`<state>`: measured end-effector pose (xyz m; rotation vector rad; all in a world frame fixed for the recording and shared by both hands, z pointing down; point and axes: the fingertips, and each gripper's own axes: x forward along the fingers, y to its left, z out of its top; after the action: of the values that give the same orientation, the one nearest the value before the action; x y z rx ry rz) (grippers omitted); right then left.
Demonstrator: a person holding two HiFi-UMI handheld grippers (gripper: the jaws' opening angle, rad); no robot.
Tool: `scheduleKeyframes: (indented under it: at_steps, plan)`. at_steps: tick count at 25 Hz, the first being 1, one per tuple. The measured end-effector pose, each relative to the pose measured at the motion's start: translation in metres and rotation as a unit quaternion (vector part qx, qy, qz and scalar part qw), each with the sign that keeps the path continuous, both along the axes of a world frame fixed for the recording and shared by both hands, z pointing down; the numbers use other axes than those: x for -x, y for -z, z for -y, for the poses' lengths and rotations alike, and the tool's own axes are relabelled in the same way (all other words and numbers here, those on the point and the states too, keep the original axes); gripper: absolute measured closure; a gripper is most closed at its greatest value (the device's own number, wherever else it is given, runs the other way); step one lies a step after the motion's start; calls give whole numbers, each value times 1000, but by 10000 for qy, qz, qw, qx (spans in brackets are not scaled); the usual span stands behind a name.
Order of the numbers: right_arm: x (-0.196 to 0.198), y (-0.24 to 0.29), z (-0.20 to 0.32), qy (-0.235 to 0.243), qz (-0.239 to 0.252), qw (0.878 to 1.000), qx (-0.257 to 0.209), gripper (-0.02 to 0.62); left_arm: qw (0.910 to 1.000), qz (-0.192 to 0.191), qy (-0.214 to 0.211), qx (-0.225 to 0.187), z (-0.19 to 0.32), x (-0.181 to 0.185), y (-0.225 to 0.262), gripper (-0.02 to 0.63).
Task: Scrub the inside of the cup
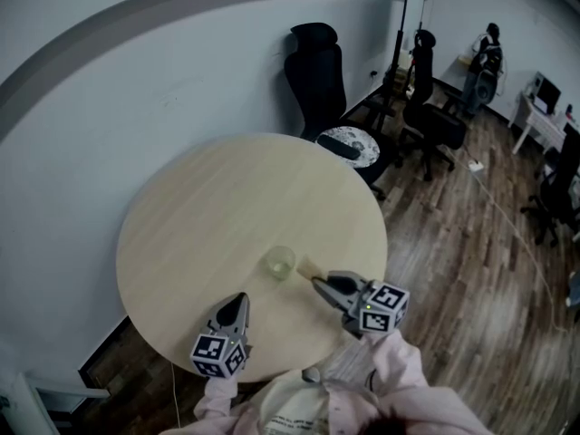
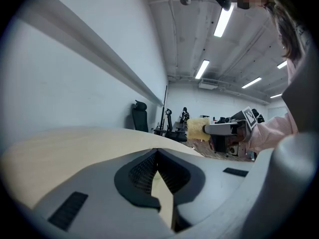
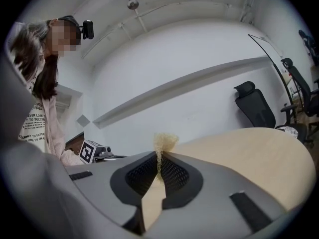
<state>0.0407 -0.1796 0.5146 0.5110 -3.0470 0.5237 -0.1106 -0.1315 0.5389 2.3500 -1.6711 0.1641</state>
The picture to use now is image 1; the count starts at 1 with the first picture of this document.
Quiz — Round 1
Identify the thin white cord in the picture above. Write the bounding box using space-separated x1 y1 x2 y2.
170 362 183 428

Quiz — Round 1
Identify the white floor cable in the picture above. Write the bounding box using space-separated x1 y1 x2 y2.
446 150 573 335

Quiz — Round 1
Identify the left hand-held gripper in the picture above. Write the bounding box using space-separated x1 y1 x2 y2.
189 292 252 380

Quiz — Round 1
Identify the person's left forearm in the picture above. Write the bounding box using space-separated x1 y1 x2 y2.
193 373 247 426

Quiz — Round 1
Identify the person's pink striped shirt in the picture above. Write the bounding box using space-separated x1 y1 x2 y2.
156 346 496 435

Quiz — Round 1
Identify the black chair armrest pad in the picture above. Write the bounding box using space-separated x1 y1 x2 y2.
316 134 362 160

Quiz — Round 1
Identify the floral round seat cushion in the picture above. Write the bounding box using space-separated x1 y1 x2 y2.
314 125 382 170

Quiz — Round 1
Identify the translucent pale cup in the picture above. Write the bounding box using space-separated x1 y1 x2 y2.
261 245 297 282

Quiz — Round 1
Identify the small pale yellow piece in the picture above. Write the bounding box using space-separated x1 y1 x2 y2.
296 255 324 281

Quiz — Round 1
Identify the white shelf frame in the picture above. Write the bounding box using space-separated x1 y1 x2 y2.
0 369 111 435

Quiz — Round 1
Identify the black office chair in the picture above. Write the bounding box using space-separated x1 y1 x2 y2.
284 22 403 201
520 129 580 247
398 28 469 182

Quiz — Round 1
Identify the person's right forearm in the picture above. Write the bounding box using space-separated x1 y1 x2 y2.
361 331 432 394

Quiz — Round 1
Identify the computer monitor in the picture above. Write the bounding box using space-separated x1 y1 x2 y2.
532 72 563 115

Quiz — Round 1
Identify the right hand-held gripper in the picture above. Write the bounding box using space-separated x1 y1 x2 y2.
311 268 411 340

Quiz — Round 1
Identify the yellowish storage box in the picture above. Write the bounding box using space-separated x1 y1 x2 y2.
393 52 416 95

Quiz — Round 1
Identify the bluish grey bundle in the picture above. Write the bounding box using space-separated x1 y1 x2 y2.
568 272 580 324

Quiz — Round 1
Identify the white desk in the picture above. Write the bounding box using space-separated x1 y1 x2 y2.
507 92 570 156

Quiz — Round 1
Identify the black framed board stand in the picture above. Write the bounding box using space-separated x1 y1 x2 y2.
382 0 430 109

